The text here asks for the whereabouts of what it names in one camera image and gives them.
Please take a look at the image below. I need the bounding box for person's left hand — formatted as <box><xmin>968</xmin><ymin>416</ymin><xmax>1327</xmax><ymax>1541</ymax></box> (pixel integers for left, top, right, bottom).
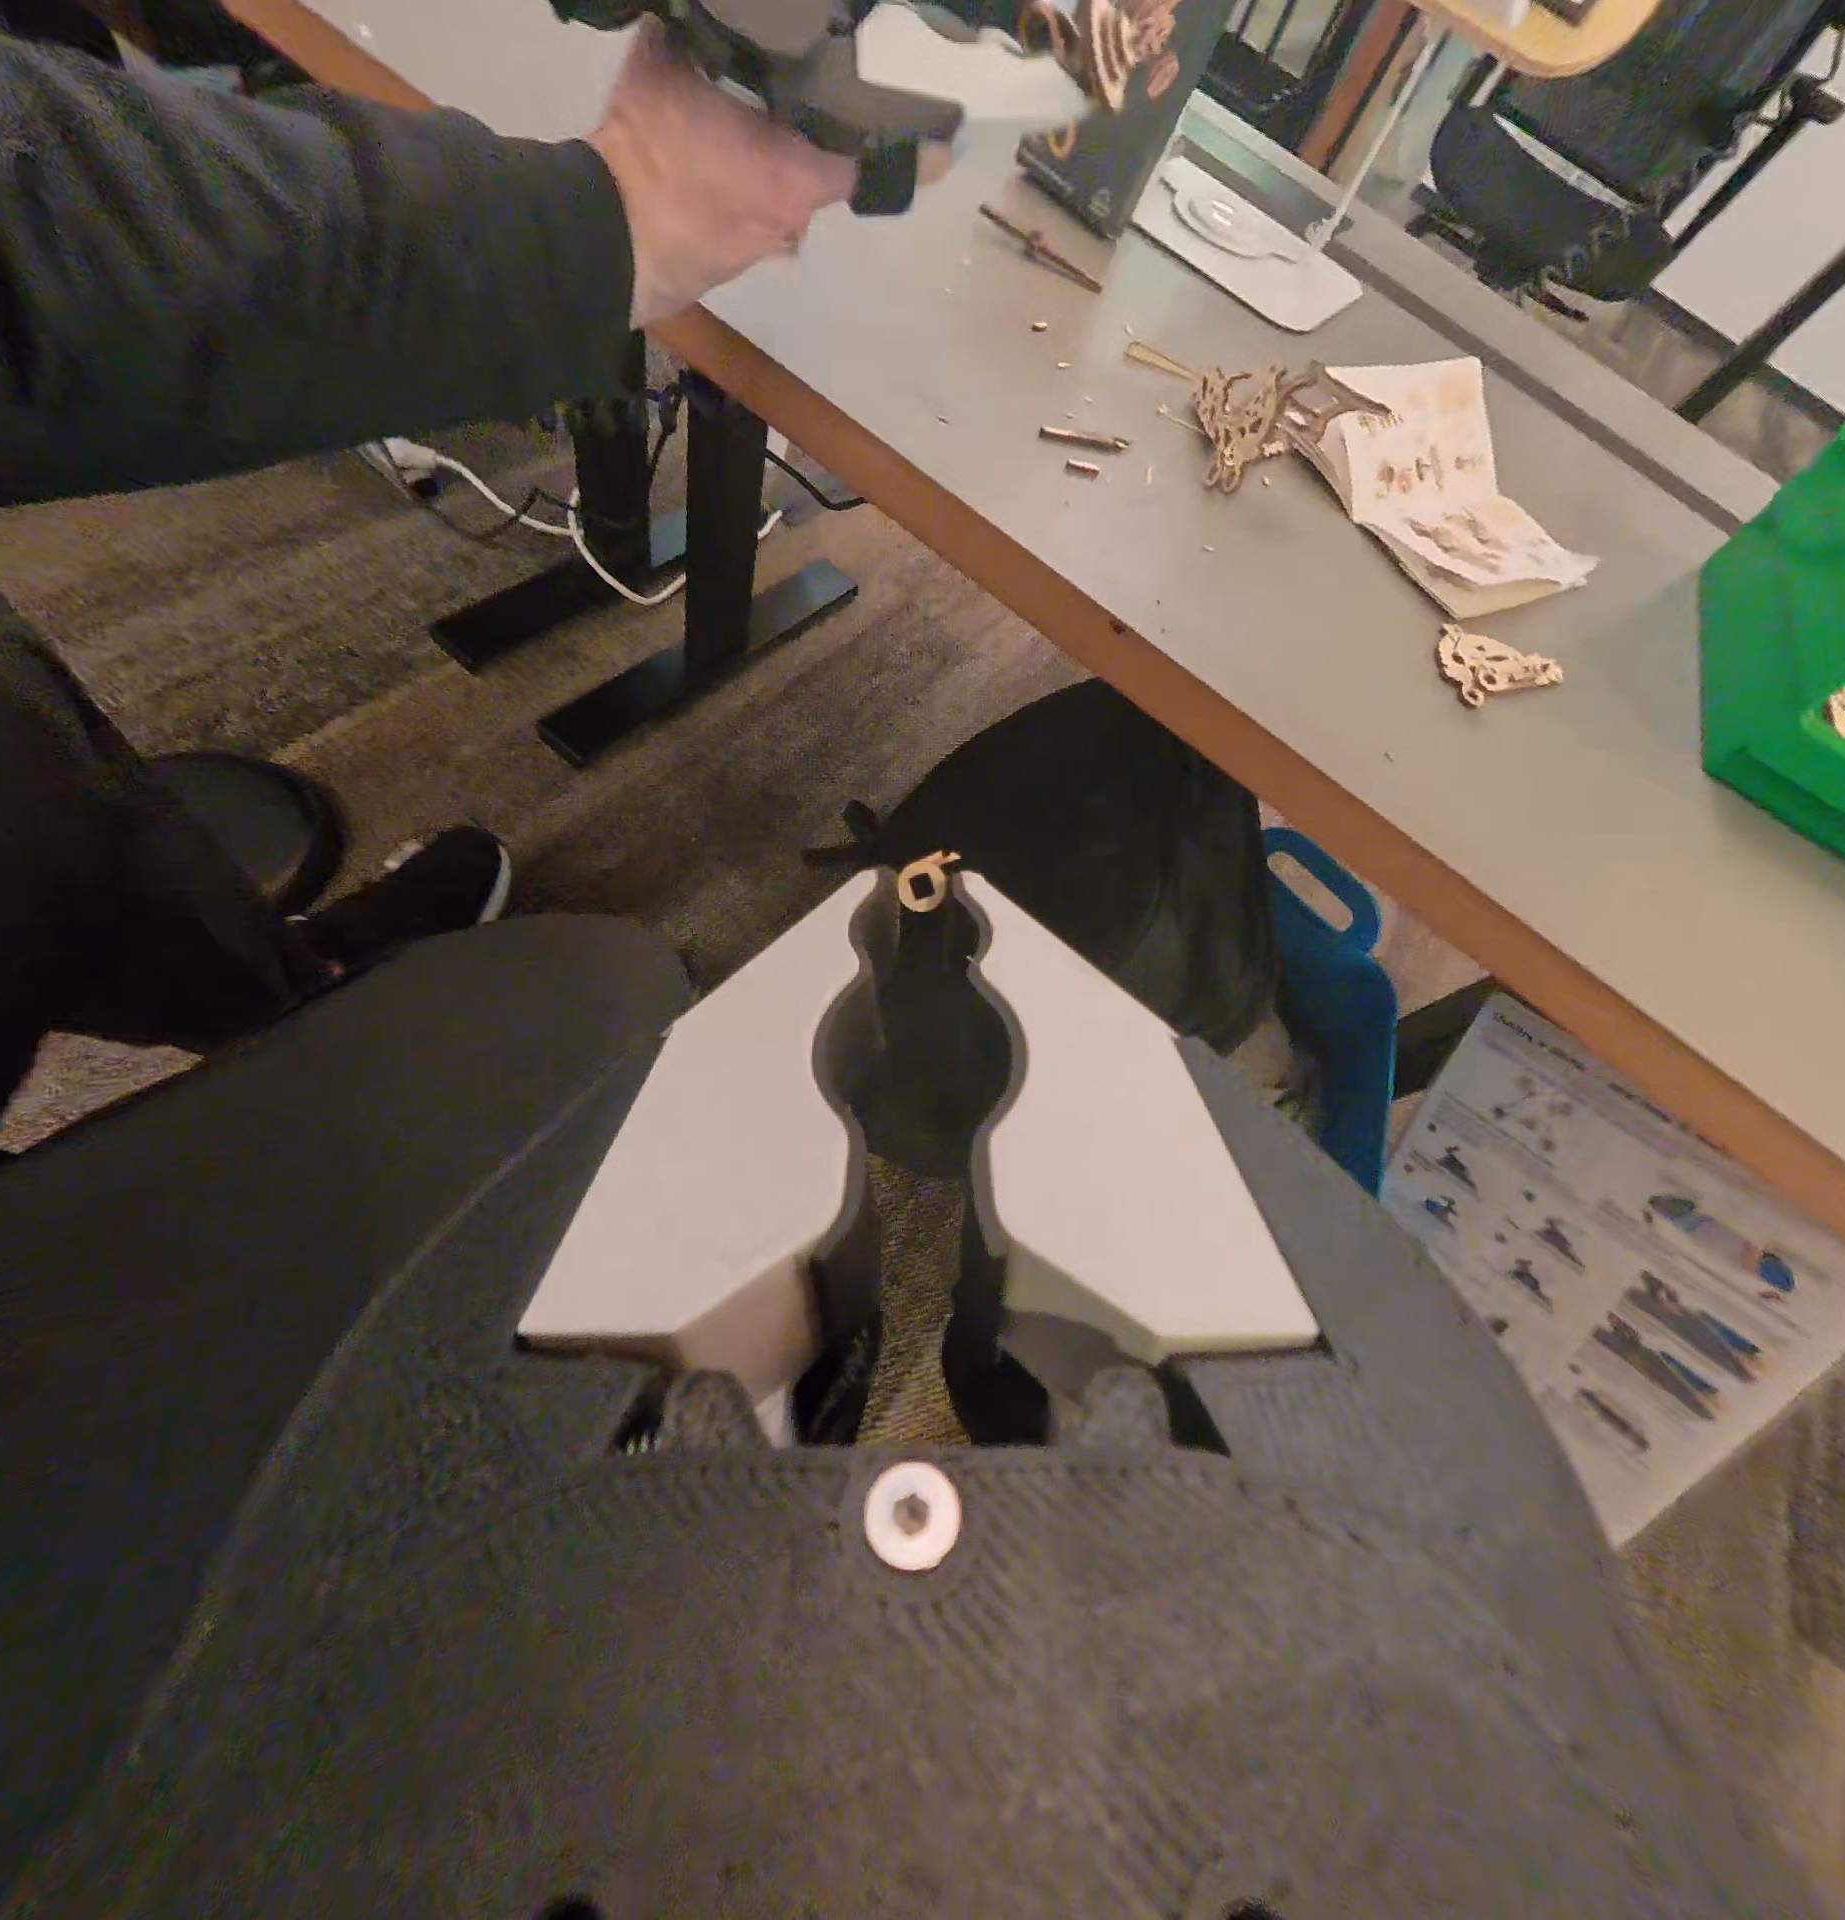
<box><xmin>589</xmin><ymin>22</ymin><xmax>864</xmax><ymax>329</ymax></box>

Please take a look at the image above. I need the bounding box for person's left leg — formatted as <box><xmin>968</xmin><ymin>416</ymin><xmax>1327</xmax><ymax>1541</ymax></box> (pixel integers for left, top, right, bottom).
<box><xmin>0</xmin><ymin>554</ymin><xmax>342</xmax><ymax>1190</ymax></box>

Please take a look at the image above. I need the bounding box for wooden model assembly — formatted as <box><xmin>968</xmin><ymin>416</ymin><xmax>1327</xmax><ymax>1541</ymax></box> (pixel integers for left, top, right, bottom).
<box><xmin>1193</xmin><ymin>361</ymin><xmax>1388</xmax><ymax>494</ymax></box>

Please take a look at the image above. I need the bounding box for white cable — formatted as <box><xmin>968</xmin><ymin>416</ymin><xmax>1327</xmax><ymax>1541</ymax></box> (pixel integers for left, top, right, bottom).
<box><xmin>399</xmin><ymin>442</ymin><xmax>791</xmax><ymax>610</ymax></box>

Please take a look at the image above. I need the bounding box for black cable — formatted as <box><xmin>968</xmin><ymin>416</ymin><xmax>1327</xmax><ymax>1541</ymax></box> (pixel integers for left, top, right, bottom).
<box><xmin>763</xmin><ymin>442</ymin><xmax>871</xmax><ymax>519</ymax></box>

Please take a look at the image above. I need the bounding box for black table leg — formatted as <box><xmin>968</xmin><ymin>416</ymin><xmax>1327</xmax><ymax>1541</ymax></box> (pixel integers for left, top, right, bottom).
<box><xmin>541</xmin><ymin>366</ymin><xmax>859</xmax><ymax>770</ymax></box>
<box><xmin>429</xmin><ymin>335</ymin><xmax>686</xmax><ymax>673</ymax></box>

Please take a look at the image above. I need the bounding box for black shoe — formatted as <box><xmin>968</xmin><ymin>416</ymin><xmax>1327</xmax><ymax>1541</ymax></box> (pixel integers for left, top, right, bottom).
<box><xmin>296</xmin><ymin>825</ymin><xmax>512</xmax><ymax>978</ymax></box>

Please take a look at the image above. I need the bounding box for pale wooden board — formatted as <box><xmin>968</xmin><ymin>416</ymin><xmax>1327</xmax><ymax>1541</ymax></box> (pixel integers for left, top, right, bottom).
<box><xmin>1422</xmin><ymin>0</ymin><xmax>1666</xmax><ymax>80</ymax></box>

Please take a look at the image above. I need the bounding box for black bag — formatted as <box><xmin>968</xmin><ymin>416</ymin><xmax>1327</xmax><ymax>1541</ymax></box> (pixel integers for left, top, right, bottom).
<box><xmin>800</xmin><ymin>678</ymin><xmax>1284</xmax><ymax>1058</ymax></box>

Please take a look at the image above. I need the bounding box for black metal stand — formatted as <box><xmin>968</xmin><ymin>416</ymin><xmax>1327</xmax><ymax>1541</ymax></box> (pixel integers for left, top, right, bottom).
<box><xmin>1672</xmin><ymin>74</ymin><xmax>1845</xmax><ymax>428</ymax></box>

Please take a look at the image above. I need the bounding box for black model kit box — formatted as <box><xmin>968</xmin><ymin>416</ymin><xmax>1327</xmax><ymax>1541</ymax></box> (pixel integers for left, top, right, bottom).
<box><xmin>1015</xmin><ymin>0</ymin><xmax>1239</xmax><ymax>244</ymax></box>

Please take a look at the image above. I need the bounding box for printed instruction sheet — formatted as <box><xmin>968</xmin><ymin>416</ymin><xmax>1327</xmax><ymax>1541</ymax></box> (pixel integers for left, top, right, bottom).
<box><xmin>1379</xmin><ymin>988</ymin><xmax>1845</xmax><ymax>1549</ymax></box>

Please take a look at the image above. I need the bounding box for white stand base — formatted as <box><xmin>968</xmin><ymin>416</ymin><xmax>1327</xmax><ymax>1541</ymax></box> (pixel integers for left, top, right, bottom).
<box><xmin>1134</xmin><ymin>31</ymin><xmax>1432</xmax><ymax>335</ymax></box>

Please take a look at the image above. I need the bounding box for black office chair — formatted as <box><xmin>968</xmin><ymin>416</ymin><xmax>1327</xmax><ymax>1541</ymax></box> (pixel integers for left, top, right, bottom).
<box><xmin>1406</xmin><ymin>0</ymin><xmax>1845</xmax><ymax>302</ymax></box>

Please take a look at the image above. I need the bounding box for green plastic bin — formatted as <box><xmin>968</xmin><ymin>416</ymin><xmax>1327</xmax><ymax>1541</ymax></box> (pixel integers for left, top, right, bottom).
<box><xmin>1699</xmin><ymin>418</ymin><xmax>1845</xmax><ymax>884</ymax></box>

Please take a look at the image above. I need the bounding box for dark wooden axle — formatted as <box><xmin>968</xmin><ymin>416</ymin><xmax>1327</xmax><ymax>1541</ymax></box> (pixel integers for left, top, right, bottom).
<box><xmin>976</xmin><ymin>205</ymin><xmax>1107</xmax><ymax>292</ymax></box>

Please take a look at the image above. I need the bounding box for person's left forearm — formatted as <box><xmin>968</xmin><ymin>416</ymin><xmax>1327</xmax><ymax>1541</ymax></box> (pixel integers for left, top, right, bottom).
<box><xmin>0</xmin><ymin>17</ymin><xmax>636</xmax><ymax>511</ymax></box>

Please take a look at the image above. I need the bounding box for instruction booklet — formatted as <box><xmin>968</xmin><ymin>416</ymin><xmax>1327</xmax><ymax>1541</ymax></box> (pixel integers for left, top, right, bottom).
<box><xmin>1297</xmin><ymin>355</ymin><xmax>1604</xmax><ymax>621</ymax></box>

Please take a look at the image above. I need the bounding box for black round floor base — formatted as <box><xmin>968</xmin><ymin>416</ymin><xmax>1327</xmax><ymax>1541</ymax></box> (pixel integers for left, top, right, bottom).
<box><xmin>150</xmin><ymin>746</ymin><xmax>348</xmax><ymax>919</ymax></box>

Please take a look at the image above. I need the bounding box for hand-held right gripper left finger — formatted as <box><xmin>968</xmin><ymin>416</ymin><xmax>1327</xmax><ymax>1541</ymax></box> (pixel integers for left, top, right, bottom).
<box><xmin>512</xmin><ymin>869</ymin><xmax>899</xmax><ymax>1452</ymax></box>

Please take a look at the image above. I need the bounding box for ornate flat wooden part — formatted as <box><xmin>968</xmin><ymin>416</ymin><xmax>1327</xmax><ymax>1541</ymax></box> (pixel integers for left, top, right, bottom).
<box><xmin>1434</xmin><ymin>621</ymin><xmax>1568</xmax><ymax>713</ymax></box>

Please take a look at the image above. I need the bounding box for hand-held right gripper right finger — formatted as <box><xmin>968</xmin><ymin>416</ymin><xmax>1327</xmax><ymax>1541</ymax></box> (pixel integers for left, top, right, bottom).
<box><xmin>938</xmin><ymin>869</ymin><xmax>1320</xmax><ymax>1452</ymax></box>

